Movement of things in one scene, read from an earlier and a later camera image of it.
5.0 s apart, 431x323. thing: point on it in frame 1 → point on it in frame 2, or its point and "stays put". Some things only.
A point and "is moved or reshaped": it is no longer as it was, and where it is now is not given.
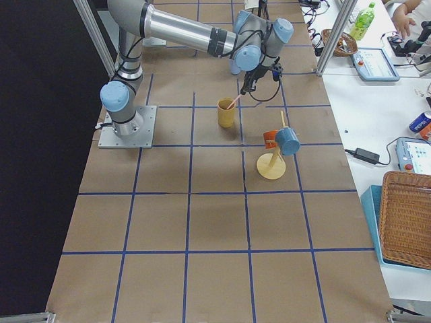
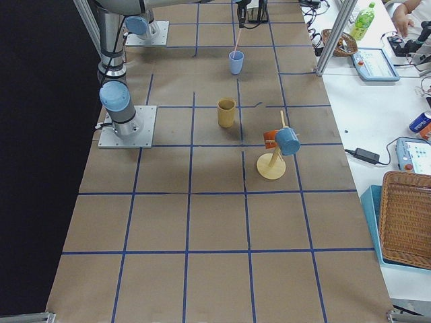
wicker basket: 346,46 stays put
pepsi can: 420,122 stays put
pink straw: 236,98 is moved or reshaped
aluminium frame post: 341,23 stays put
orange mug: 269,138 stays put
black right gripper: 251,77 → 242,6
